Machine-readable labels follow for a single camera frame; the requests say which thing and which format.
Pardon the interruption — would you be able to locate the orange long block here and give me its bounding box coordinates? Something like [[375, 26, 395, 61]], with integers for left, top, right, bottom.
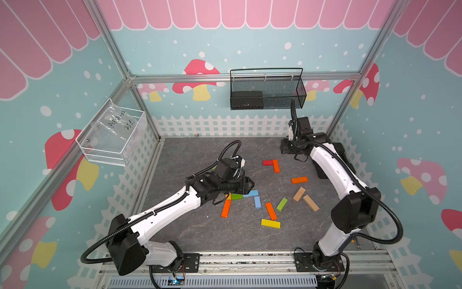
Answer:
[[221, 200, 232, 218]]

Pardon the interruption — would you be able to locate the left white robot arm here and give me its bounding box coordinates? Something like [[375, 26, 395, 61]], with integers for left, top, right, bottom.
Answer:
[[80, 140, 255, 276]]

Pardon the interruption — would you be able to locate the green short block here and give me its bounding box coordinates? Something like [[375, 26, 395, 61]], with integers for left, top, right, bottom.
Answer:
[[231, 194, 244, 201]]

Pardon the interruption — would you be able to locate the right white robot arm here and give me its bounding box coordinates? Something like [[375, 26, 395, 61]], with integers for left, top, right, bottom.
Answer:
[[280, 101, 404, 271]]

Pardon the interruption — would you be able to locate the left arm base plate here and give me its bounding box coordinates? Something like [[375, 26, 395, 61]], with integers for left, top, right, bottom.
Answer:
[[154, 254, 200, 273]]

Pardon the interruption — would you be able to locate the light blue long block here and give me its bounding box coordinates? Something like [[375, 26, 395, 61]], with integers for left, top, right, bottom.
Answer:
[[244, 190, 259, 197]]

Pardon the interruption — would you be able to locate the red-orange block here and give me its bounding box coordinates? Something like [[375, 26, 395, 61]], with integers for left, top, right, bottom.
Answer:
[[273, 160, 280, 173]]

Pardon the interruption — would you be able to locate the green circuit board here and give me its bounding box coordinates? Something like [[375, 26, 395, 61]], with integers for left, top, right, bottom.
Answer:
[[167, 276, 185, 286]]

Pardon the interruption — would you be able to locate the black box in basket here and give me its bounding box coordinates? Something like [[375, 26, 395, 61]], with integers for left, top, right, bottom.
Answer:
[[231, 91, 264, 110]]

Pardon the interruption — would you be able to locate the lime green block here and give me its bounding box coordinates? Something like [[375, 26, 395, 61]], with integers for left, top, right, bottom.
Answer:
[[276, 197, 288, 211]]

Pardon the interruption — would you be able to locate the black wire mesh basket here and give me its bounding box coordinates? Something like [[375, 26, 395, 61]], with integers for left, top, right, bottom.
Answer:
[[229, 67, 307, 110]]

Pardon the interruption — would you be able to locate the tan wooden long block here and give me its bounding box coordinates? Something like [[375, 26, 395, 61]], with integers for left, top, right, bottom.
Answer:
[[303, 195, 320, 212]]

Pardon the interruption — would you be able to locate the light blue short block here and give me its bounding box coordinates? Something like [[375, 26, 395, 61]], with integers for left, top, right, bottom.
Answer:
[[254, 196, 262, 209]]

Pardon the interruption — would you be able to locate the clear wire wall basket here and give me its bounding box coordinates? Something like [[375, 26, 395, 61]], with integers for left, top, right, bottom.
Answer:
[[75, 99, 148, 167]]

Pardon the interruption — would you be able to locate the black plastic tool case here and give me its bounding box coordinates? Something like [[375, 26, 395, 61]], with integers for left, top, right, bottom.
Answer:
[[312, 142, 356, 179]]

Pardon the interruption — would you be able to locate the yellow long block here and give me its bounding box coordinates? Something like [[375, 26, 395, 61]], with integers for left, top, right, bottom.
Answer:
[[261, 219, 281, 229]]

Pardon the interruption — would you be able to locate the tan wooden short block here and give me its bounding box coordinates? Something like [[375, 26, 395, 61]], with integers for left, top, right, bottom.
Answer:
[[293, 187, 306, 202]]

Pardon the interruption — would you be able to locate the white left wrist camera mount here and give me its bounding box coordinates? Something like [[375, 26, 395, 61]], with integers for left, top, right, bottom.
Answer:
[[231, 155, 245, 168]]

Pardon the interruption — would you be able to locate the plastic bag in basket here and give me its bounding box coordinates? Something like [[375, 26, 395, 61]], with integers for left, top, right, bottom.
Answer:
[[87, 104, 140, 160]]

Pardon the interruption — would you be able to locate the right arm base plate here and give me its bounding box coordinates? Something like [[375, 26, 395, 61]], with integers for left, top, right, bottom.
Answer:
[[293, 252, 345, 274]]

